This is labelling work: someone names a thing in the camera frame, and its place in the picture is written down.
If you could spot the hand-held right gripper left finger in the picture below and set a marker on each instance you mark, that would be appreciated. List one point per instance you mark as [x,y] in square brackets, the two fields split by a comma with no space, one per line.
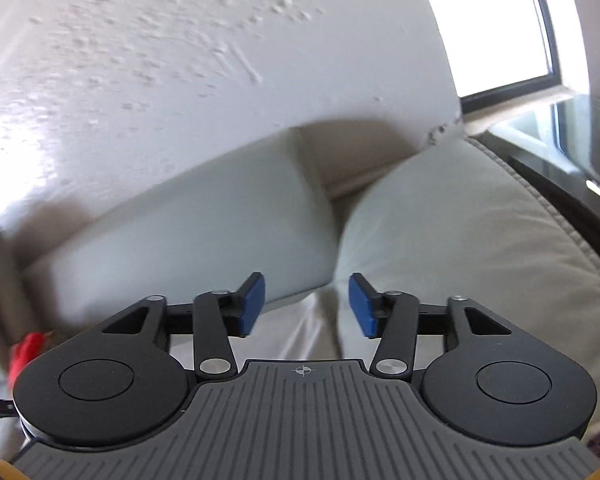
[252,305]

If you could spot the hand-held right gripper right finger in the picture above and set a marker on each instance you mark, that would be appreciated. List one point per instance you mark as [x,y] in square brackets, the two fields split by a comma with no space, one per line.
[362,305]

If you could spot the beige sofa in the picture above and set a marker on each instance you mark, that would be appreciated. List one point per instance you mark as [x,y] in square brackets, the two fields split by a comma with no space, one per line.
[180,230]

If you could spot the light grey sofa pillow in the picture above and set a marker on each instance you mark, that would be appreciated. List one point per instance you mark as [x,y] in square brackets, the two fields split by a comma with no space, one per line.
[455,235]

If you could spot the red object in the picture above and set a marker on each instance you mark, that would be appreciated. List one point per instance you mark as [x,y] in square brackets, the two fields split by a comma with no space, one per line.
[27,352]

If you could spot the dark glass side table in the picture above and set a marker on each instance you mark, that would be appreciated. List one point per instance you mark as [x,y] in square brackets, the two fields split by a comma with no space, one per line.
[570,155]

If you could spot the black framed window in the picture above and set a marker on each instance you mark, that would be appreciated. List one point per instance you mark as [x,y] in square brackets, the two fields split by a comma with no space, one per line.
[480,20]

